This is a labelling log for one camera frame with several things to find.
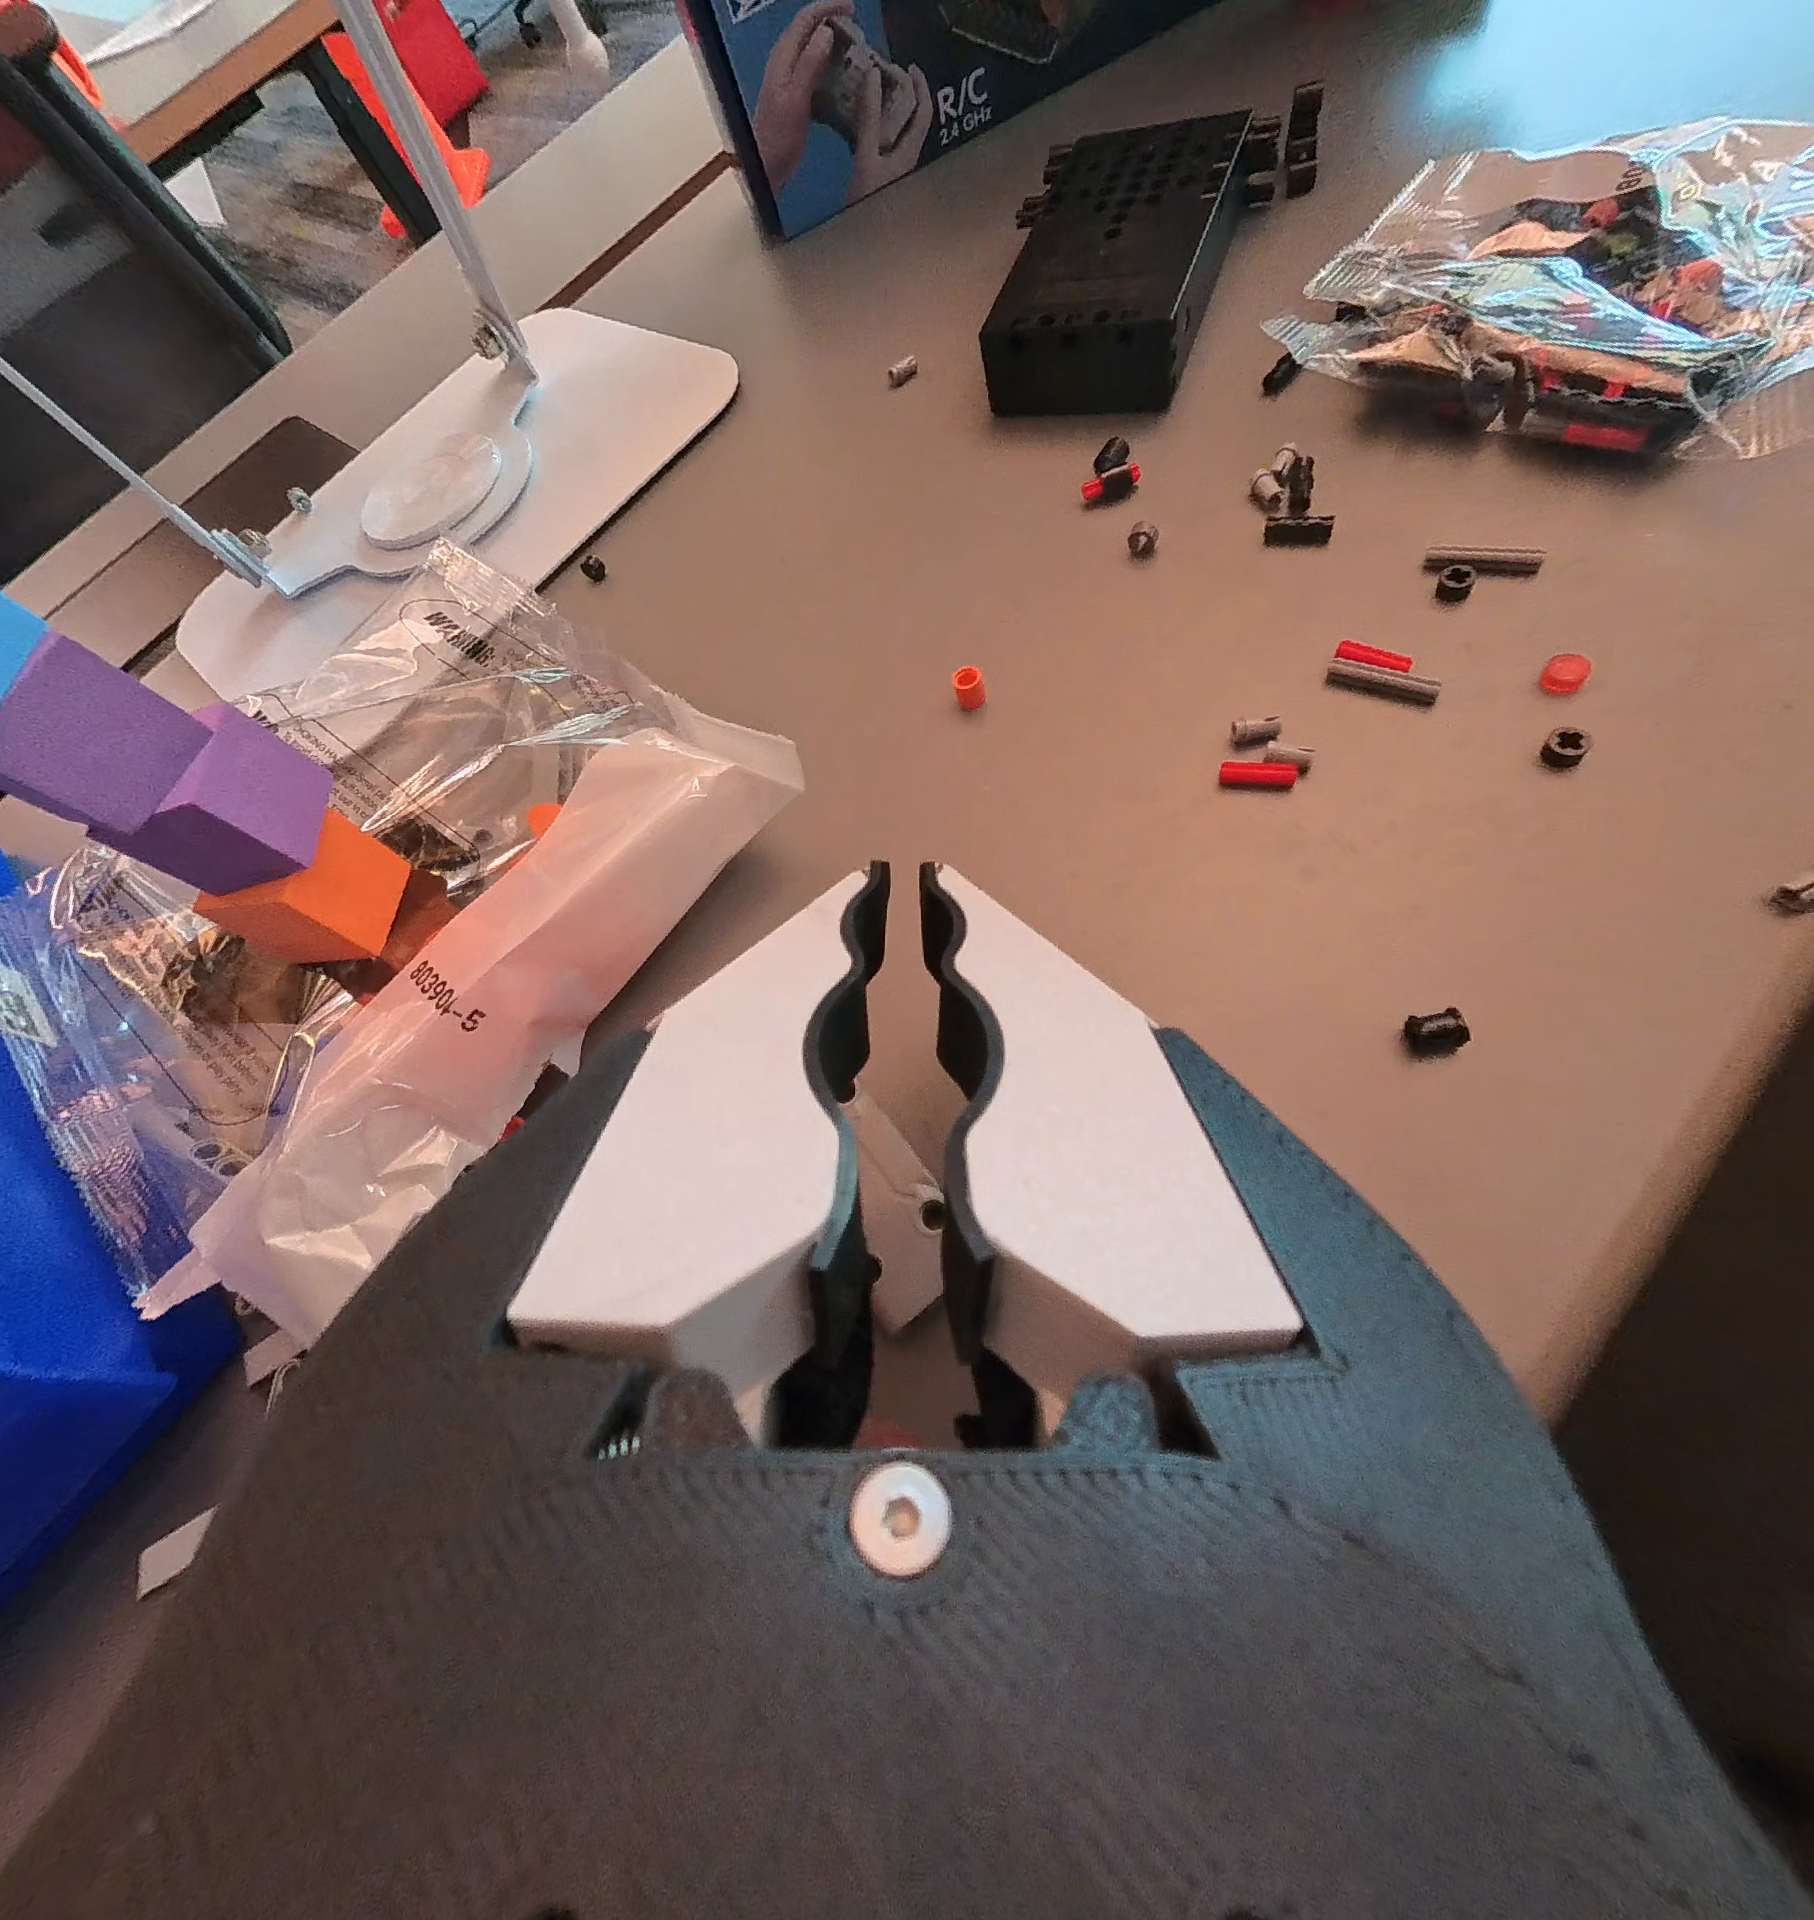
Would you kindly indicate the blue toy robot box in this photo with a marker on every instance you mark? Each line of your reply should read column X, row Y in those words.
column 847, row 105

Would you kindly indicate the purple foam cube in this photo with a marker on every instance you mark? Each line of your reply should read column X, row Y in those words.
column 82, row 720
column 246, row 812

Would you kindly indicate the clear bag of building parts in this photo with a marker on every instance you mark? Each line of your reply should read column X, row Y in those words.
column 1596, row 271

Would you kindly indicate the grey building beam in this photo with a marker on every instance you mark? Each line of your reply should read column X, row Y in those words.
column 898, row 1201
column 175, row 1554

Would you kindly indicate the black perforated building plate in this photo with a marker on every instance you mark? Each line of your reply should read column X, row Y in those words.
column 1102, row 286

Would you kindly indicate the orange foam cube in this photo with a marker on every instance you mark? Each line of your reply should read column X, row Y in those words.
column 323, row 901

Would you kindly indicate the black short beam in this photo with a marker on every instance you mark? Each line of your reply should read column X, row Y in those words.
column 1299, row 529

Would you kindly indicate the white book stand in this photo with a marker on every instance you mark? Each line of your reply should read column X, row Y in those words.
column 607, row 407

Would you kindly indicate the orange plastic object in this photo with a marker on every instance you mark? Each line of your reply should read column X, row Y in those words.
column 411, row 91

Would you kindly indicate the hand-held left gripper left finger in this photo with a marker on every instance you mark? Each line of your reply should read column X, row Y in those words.
column 697, row 1186

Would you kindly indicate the black connector cluster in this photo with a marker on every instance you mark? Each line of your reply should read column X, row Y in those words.
column 1303, row 142

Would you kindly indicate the red short pin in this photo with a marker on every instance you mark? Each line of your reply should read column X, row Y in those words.
column 1372, row 657
column 1258, row 773

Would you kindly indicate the clear printed plastic bag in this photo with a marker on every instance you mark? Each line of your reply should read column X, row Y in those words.
column 653, row 840

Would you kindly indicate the grey axle rod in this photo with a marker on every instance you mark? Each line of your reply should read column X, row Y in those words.
column 1482, row 560
column 1384, row 685

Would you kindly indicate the black office chair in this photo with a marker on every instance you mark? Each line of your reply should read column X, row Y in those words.
column 127, row 300

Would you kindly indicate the blue plastic bin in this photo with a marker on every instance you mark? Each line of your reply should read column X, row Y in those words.
column 21, row 1275

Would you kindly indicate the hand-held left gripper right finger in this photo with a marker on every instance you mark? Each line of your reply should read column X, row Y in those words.
column 1131, row 1186

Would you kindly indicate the red round tile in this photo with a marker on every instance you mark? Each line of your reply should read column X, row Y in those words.
column 1563, row 672

